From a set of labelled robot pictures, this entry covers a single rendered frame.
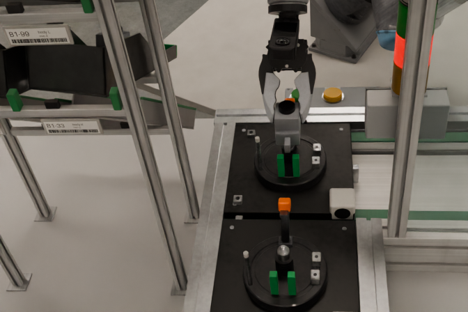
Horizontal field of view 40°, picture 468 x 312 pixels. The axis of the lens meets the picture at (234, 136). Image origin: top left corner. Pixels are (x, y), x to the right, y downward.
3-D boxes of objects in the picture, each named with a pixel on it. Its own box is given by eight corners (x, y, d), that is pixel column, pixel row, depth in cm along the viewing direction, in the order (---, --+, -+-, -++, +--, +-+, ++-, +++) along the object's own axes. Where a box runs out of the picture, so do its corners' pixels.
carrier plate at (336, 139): (236, 130, 138) (235, 123, 137) (350, 129, 135) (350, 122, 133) (224, 219, 121) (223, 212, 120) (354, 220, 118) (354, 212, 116)
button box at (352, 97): (286, 107, 150) (285, 86, 145) (379, 106, 147) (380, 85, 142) (285, 128, 145) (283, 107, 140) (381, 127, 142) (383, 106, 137)
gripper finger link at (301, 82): (318, 118, 122) (308, 70, 121) (317, 120, 116) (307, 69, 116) (301, 122, 122) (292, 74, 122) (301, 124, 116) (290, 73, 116)
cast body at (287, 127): (277, 121, 123) (275, 93, 119) (300, 121, 123) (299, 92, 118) (275, 153, 117) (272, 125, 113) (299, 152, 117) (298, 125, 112)
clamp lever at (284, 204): (280, 236, 111) (278, 196, 108) (292, 236, 111) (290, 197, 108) (278, 247, 108) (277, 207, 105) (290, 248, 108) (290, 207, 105)
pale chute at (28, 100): (68, 123, 140) (70, 102, 140) (124, 129, 136) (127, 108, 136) (-13, 115, 113) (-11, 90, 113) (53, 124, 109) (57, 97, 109)
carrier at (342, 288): (223, 225, 120) (215, 180, 111) (355, 227, 117) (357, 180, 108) (207, 346, 103) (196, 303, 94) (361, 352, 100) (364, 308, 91)
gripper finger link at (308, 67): (320, 92, 117) (310, 44, 117) (320, 92, 116) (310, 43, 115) (294, 97, 118) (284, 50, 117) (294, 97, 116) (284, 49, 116)
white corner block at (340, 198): (329, 201, 122) (329, 186, 119) (354, 201, 121) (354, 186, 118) (329, 221, 118) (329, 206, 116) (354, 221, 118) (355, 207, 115)
